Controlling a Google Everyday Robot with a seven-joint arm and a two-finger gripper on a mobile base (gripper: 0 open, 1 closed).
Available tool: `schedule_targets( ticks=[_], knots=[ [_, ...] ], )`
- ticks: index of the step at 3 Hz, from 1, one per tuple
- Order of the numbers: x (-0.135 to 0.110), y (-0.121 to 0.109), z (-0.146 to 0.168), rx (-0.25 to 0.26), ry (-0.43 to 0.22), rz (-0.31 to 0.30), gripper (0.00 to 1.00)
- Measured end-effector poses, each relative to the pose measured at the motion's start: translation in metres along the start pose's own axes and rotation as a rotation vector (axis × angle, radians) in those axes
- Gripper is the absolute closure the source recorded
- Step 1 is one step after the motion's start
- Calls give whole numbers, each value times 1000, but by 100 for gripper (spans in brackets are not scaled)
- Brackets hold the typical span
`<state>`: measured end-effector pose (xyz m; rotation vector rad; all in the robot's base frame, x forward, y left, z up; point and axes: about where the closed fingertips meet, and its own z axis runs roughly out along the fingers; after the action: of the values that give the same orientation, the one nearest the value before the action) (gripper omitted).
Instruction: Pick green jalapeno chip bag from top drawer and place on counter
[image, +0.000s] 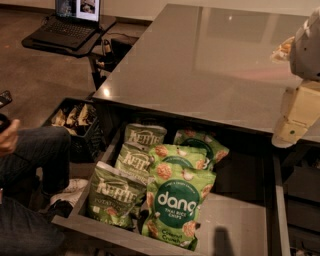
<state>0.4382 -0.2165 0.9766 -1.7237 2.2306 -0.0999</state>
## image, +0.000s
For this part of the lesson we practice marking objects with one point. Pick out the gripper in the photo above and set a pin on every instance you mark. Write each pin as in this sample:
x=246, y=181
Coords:
x=306, y=53

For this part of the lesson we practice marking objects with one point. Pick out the Kettle jalapeno chip bag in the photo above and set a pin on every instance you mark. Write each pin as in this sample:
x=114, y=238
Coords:
x=115, y=197

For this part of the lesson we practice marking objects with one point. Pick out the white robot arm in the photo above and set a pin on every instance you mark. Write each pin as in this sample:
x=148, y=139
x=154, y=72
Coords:
x=303, y=49

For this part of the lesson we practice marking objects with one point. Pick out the rear Dang rice chips bag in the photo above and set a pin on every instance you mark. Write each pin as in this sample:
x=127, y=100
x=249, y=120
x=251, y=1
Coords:
x=215, y=151

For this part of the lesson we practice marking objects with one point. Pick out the dang rice chips bag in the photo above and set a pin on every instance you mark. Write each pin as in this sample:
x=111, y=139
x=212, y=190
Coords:
x=215, y=151
x=174, y=197
x=185, y=156

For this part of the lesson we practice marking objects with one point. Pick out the open grey drawer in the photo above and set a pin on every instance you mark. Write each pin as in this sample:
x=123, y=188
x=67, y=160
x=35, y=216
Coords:
x=244, y=215

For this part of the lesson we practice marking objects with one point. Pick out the middle Dang rice chips bag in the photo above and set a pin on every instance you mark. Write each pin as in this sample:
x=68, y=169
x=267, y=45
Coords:
x=185, y=156

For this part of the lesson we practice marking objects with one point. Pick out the front Dang rice chips bag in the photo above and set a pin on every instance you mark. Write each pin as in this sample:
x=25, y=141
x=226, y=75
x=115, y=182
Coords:
x=174, y=197

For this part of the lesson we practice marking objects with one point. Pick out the rear Kettle chip bag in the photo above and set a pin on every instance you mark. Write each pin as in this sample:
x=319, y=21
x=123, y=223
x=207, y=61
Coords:
x=144, y=134

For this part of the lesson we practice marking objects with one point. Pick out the middle Kettle chip bag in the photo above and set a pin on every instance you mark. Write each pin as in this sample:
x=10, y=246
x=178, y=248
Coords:
x=134, y=161

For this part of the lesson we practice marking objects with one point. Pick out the person's hand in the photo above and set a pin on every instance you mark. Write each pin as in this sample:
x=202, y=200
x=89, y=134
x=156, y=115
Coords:
x=9, y=138

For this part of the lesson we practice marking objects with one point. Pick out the black crate with snacks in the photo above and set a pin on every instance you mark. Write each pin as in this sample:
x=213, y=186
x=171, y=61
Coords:
x=80, y=119

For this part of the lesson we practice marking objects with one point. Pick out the black laptop stand table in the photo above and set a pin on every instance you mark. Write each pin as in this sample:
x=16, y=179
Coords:
x=105, y=23

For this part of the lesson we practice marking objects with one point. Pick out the white sneaker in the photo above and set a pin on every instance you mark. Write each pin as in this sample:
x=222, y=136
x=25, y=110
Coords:
x=71, y=193

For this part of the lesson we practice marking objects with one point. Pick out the black laptop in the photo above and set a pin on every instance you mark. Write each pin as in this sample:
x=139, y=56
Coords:
x=73, y=23

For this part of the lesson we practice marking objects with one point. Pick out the person's leg in jeans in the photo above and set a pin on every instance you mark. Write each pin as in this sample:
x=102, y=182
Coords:
x=24, y=232
x=47, y=148

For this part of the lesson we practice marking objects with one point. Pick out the black handheld controller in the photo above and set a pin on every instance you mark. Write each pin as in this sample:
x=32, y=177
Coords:
x=5, y=100

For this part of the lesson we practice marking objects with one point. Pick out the person's near leg in jeans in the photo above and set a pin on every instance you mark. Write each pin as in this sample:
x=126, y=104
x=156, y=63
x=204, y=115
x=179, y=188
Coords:
x=24, y=232

